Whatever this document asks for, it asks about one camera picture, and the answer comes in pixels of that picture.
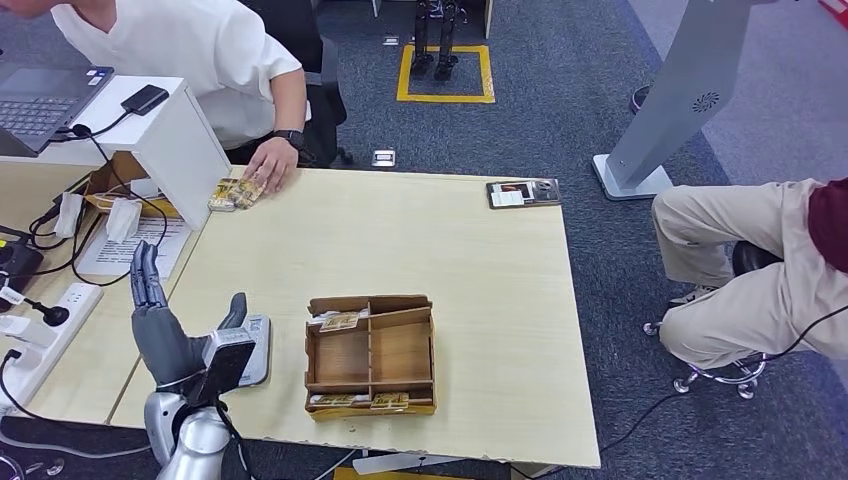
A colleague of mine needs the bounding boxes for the person's left hand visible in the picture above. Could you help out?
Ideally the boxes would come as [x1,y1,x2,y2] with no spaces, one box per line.
[243,137,301,195]

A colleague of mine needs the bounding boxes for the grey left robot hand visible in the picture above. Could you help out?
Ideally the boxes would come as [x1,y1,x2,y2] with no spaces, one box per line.
[129,241,249,390]

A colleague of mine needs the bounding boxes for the grey card reader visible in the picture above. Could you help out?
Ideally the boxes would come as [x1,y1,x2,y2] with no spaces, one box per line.
[235,314,273,389]

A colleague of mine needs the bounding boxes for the wooden compartment box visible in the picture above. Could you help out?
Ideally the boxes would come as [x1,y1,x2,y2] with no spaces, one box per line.
[304,294,439,422]

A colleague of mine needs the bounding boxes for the person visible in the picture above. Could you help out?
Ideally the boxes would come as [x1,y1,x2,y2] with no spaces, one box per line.
[651,177,848,371]
[0,0,313,195]

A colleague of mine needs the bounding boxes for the white riser stand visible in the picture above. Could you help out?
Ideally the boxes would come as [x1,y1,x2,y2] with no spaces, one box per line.
[0,74,233,232]

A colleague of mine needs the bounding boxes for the black office chair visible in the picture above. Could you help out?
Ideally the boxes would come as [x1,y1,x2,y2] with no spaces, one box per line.
[241,0,354,168]

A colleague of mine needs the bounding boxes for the printed paper sheet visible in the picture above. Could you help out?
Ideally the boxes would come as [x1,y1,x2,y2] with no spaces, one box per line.
[76,217,193,281]

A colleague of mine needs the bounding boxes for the black plug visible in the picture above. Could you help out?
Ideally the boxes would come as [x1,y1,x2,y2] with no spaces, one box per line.
[25,298,71,328]

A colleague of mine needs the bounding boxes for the white power strip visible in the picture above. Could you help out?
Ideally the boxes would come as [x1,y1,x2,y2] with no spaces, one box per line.
[0,282,105,413]

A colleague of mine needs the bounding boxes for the white paper tag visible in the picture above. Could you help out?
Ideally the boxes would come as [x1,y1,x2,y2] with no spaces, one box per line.
[104,198,144,246]
[52,192,85,241]

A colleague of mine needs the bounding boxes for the white power adapter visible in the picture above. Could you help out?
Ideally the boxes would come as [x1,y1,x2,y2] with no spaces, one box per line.
[0,316,60,350]

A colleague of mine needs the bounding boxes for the brown cardboard box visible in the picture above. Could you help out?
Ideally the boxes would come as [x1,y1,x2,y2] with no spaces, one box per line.
[82,152,183,221]

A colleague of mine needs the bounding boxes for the black desk device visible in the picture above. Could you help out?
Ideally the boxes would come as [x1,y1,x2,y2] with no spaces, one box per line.
[0,239,44,313]

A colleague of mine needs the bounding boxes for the black robot legs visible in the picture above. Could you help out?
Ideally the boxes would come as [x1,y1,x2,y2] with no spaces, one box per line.
[409,0,462,83]

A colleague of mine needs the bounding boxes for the grey laptop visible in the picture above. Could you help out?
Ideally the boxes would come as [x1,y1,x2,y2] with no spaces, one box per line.
[0,61,115,159]

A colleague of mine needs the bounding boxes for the black printed placard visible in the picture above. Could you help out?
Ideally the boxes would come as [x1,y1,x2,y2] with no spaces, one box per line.
[485,178,563,211]

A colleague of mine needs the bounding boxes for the grey kiosk stand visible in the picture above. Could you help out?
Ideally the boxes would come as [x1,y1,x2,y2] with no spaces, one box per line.
[591,0,783,202]

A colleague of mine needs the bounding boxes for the chrome stool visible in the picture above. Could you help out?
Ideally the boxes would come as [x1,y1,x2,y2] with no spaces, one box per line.
[642,240,786,403]

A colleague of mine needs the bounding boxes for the red object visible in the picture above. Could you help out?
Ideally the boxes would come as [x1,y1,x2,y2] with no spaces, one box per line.
[818,0,848,31]

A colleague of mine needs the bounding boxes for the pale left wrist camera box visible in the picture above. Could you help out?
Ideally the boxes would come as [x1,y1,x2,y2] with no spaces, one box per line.
[187,327,258,407]

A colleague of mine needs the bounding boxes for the grey floor cable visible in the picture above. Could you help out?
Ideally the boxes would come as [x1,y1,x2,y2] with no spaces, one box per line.
[0,430,152,460]

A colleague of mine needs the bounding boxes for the black floor cable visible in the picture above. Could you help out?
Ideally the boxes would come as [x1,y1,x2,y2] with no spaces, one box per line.
[599,301,848,460]

